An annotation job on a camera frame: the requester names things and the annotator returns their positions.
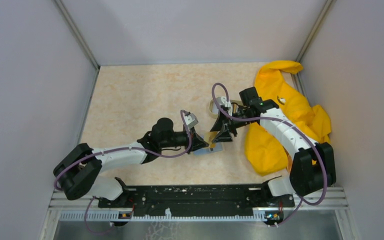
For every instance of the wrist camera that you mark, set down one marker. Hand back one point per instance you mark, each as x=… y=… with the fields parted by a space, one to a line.
x=190 y=119
x=224 y=102

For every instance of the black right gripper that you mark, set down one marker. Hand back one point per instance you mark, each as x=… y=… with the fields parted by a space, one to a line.
x=224 y=126

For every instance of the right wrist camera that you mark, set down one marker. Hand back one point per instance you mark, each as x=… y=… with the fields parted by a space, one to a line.
x=224 y=102

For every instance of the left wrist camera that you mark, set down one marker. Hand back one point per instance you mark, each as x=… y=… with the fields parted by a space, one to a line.
x=190 y=119

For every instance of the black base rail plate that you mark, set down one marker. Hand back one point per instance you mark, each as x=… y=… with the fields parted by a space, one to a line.
x=214 y=200

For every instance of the beige card holder wallet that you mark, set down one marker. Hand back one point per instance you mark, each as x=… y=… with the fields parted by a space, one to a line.
x=209 y=150

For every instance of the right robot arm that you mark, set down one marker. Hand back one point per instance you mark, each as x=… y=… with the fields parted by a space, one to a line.
x=313 y=164

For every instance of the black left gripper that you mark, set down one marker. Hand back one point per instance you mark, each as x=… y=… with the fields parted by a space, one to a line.
x=197 y=142

